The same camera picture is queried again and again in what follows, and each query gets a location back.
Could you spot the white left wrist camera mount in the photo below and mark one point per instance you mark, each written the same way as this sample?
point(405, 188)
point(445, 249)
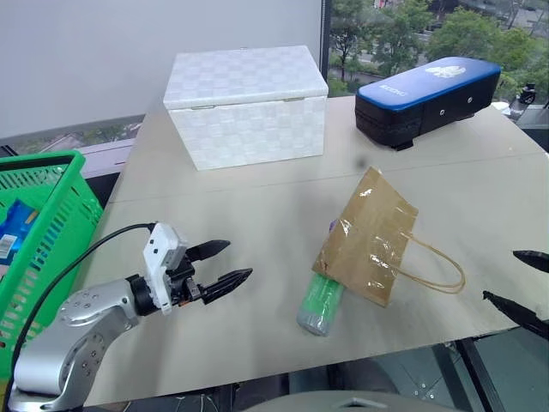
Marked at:
point(161, 249)

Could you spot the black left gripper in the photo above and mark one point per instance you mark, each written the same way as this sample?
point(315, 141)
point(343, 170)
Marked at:
point(182, 281)

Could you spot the black window frame post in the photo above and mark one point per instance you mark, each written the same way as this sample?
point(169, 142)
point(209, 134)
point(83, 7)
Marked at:
point(325, 38)

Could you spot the blue snack package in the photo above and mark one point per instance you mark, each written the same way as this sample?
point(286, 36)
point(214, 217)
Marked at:
point(19, 223)

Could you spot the blue and black case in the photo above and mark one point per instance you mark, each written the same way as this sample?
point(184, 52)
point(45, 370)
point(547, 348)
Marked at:
point(422, 92)

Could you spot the green plastic shopping basket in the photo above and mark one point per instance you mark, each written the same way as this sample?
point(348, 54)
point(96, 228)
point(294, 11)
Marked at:
point(73, 201)

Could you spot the grey rounded robot body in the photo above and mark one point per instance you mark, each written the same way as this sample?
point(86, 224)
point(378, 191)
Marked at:
point(356, 405)

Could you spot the white woven lidded box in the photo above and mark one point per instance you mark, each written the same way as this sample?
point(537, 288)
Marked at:
point(253, 116)

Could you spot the green plastic bottle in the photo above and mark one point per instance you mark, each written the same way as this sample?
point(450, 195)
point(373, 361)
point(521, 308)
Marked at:
point(319, 304)

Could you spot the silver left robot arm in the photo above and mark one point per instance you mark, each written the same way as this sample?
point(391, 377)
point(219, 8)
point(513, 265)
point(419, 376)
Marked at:
point(86, 310)

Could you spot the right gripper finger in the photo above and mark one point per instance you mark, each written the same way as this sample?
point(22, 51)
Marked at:
point(521, 314)
point(536, 259)

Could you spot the brown paper bag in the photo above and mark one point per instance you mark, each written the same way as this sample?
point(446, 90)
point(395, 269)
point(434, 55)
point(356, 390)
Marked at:
point(371, 240)

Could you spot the black table frame leg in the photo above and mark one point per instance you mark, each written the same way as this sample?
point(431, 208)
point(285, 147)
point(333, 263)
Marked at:
point(478, 373)

